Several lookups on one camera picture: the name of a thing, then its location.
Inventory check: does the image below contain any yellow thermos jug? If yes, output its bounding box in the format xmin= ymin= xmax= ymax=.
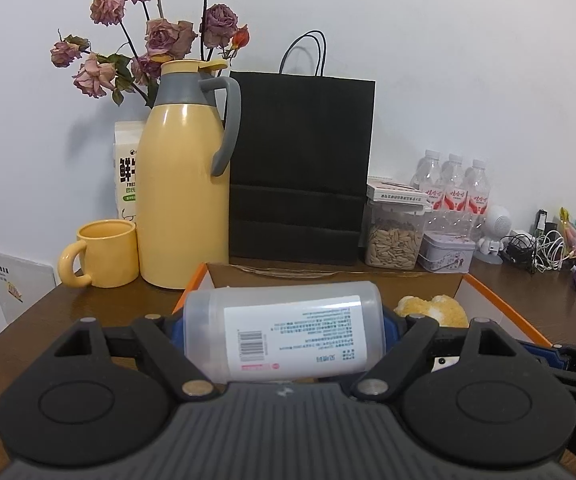
xmin=137 ymin=59 xmax=242 ymax=290

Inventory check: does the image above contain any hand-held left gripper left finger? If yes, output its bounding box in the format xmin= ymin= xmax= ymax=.
xmin=53 ymin=312 xmax=219 ymax=402

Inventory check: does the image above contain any clear seed container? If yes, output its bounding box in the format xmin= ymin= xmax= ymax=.
xmin=365 ymin=199 xmax=426 ymax=270

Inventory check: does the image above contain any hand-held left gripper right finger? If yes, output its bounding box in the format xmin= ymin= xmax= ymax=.
xmin=350 ymin=310 xmax=519 ymax=403

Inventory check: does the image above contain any white robot speaker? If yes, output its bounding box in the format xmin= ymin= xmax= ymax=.
xmin=475 ymin=204 xmax=514 ymax=265

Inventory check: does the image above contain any orange cardboard box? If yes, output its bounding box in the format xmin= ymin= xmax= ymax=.
xmin=170 ymin=261 xmax=553 ymax=350

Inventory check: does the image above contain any black paper bag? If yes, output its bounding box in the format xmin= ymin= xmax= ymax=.
xmin=228 ymin=31 xmax=376 ymax=267

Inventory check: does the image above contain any tangle of charger cables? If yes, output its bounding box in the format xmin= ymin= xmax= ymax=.
xmin=498 ymin=227 xmax=576 ymax=275

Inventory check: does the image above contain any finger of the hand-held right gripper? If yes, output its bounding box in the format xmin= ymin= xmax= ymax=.
xmin=518 ymin=341 xmax=576 ymax=377

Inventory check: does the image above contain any dried pink rose bouquet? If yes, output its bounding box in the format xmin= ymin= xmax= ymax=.
xmin=50 ymin=0 xmax=251 ymax=108

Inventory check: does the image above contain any yellow ceramic mug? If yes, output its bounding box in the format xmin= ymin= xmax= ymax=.
xmin=58 ymin=220 xmax=140 ymax=289

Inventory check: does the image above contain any yellow white plush toy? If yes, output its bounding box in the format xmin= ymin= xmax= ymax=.
xmin=393 ymin=294 xmax=470 ymax=330

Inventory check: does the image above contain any white booklet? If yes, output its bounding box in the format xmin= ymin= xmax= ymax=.
xmin=0 ymin=250 xmax=58 ymax=341

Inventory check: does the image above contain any clear plastic jar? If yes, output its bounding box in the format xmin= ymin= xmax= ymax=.
xmin=183 ymin=281 xmax=387 ymax=383

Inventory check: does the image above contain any white milk carton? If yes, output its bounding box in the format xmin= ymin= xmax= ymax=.
xmin=114 ymin=120 xmax=149 ymax=223

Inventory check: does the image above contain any clear water bottle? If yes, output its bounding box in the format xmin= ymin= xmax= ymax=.
xmin=440 ymin=154 xmax=467 ymax=233
xmin=410 ymin=149 xmax=443 ymax=211
xmin=464 ymin=159 xmax=492 ymax=241

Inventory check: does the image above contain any printed metal tin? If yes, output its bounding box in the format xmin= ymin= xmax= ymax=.
xmin=416 ymin=232 xmax=476 ymax=275

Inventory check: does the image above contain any flat white box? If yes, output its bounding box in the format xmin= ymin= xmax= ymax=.
xmin=366 ymin=177 xmax=425 ymax=206

